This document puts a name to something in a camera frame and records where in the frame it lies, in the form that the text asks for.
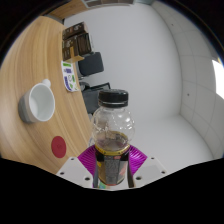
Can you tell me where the small dark brown box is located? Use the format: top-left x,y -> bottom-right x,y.
62,21 -> 89,40

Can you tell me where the ceiling light panel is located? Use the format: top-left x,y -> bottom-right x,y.
211,59 -> 224,99

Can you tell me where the flat round red coaster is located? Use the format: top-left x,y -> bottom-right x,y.
50,135 -> 69,159

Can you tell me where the tan cardboard box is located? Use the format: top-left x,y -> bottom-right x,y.
62,36 -> 85,63

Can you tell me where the grey mesh office chair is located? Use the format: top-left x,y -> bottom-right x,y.
81,82 -> 112,116

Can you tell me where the clear bottle with black cap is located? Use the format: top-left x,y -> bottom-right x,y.
90,89 -> 136,186

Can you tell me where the large dark brown box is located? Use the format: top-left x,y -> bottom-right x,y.
74,32 -> 95,56

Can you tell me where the white ceramic mug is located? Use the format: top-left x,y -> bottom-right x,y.
18,78 -> 56,124

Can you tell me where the green and white printed leaflet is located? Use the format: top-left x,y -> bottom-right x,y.
60,60 -> 81,93

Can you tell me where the black office chair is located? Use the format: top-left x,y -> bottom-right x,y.
77,51 -> 105,78

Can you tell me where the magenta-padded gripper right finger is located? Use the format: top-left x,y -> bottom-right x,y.
128,144 -> 168,188

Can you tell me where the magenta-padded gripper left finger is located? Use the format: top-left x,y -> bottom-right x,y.
55,144 -> 98,189

